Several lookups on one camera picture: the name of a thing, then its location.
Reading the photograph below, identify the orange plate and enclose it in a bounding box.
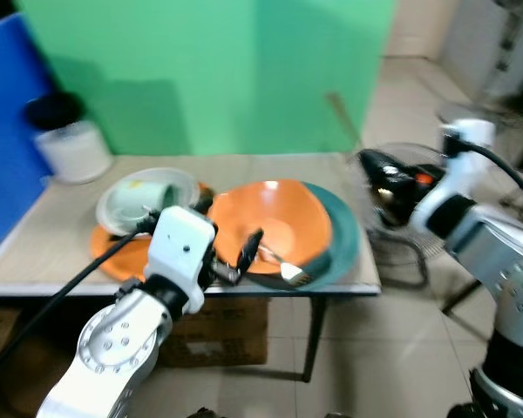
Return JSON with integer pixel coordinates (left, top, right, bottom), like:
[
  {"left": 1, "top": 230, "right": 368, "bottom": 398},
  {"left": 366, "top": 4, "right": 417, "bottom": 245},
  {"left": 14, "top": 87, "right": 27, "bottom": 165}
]
[{"left": 89, "top": 181, "right": 217, "bottom": 282}]

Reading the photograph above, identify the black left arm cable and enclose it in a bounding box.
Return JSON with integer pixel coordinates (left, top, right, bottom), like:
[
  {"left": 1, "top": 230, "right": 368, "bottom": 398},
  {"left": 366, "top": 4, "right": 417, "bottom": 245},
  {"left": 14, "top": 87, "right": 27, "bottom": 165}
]
[{"left": 0, "top": 216, "right": 158, "bottom": 386}]

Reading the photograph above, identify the teal plate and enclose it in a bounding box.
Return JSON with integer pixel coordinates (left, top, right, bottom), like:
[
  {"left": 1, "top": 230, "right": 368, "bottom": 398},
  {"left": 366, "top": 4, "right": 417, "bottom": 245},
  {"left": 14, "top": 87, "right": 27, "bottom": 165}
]
[{"left": 279, "top": 182, "right": 361, "bottom": 287}]

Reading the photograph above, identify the metal spoon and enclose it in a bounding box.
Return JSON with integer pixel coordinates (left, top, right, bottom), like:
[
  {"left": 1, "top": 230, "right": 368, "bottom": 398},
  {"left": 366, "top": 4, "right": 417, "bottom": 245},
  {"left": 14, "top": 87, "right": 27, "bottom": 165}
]
[{"left": 259, "top": 243, "right": 312, "bottom": 286}]

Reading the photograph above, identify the black wire floor fan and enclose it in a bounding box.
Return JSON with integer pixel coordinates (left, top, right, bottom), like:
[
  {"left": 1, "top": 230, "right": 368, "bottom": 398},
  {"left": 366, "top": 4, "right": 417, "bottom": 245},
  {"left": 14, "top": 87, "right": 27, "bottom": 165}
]
[{"left": 356, "top": 142, "right": 456, "bottom": 290}]

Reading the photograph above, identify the grey cabinet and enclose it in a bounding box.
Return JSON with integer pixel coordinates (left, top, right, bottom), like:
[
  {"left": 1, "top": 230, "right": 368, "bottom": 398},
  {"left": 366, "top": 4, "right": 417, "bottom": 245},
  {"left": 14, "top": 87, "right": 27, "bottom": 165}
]
[{"left": 439, "top": 0, "right": 523, "bottom": 104}]

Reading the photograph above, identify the brown cardboard box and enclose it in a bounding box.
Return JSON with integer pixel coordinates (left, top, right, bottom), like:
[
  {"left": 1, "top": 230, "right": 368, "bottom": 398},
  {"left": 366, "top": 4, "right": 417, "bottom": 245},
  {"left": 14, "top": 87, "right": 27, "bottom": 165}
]
[{"left": 155, "top": 296, "right": 270, "bottom": 368}]

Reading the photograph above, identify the blue partition panel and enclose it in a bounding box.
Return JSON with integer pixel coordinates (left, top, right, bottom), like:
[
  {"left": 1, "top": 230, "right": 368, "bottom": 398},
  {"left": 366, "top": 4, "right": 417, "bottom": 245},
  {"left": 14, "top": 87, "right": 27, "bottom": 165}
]
[{"left": 0, "top": 12, "right": 57, "bottom": 264}]

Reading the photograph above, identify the clear glass bowl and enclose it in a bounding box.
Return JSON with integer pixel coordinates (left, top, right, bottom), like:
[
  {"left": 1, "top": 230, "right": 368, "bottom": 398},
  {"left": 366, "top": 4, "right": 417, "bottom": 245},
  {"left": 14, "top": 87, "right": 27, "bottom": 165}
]
[{"left": 95, "top": 166, "right": 200, "bottom": 237}]

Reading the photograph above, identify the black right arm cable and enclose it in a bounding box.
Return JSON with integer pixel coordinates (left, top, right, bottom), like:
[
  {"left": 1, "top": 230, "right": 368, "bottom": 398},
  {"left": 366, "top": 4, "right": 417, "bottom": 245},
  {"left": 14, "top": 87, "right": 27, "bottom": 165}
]
[{"left": 453, "top": 138, "right": 523, "bottom": 213}]

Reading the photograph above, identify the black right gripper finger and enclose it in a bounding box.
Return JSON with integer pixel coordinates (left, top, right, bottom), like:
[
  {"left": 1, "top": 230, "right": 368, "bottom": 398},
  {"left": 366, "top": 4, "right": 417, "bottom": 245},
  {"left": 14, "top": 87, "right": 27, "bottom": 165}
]
[
  {"left": 370, "top": 178, "right": 404, "bottom": 213},
  {"left": 357, "top": 150, "right": 404, "bottom": 179}
]

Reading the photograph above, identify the orange bowl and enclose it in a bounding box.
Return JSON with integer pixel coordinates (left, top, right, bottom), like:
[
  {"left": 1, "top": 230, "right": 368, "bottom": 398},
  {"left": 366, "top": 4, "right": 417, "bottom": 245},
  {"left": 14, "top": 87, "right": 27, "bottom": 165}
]
[{"left": 209, "top": 179, "right": 334, "bottom": 276}]

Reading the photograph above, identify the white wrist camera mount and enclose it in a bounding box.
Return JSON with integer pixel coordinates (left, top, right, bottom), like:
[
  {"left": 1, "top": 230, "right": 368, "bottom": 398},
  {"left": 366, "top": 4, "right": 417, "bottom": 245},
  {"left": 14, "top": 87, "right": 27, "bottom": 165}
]
[
  {"left": 145, "top": 206, "right": 218, "bottom": 293},
  {"left": 427, "top": 118, "right": 498, "bottom": 208}
]

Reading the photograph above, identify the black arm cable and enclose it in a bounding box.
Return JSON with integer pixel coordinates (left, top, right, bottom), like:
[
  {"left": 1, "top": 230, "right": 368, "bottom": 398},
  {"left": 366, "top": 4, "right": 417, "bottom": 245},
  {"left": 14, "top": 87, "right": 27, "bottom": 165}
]
[
  {"left": 453, "top": 138, "right": 523, "bottom": 213},
  {"left": 0, "top": 216, "right": 158, "bottom": 386}
]

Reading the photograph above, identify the green screen board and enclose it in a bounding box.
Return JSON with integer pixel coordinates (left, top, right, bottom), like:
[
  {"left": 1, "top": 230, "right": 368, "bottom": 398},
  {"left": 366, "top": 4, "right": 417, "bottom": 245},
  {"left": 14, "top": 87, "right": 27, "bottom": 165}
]
[{"left": 16, "top": 0, "right": 397, "bottom": 158}]

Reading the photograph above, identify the pale green cup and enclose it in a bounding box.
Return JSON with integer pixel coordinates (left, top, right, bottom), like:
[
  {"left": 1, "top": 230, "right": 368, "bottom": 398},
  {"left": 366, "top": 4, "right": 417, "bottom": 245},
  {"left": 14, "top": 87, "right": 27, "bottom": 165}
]
[{"left": 126, "top": 179, "right": 189, "bottom": 220}]

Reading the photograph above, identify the wooden table with black legs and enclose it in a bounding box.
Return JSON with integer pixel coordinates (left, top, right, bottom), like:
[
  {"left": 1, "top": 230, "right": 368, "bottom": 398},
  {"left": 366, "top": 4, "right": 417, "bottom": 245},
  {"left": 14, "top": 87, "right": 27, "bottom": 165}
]
[{"left": 0, "top": 152, "right": 383, "bottom": 385}]

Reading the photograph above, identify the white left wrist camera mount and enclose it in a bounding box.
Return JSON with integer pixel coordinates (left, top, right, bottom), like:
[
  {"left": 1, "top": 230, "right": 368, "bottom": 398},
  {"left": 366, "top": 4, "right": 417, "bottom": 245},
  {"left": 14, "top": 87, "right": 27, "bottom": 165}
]
[{"left": 145, "top": 206, "right": 218, "bottom": 293}]

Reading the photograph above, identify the white bucket with black lid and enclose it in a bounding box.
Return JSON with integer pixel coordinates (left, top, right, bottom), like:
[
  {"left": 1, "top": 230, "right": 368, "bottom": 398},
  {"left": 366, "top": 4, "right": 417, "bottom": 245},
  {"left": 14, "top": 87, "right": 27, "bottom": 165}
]
[{"left": 24, "top": 91, "right": 113, "bottom": 185}]

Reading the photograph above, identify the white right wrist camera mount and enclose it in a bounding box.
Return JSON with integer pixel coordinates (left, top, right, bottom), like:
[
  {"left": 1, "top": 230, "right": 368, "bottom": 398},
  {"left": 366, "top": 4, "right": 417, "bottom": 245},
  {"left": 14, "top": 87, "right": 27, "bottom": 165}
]
[{"left": 427, "top": 118, "right": 498, "bottom": 208}]

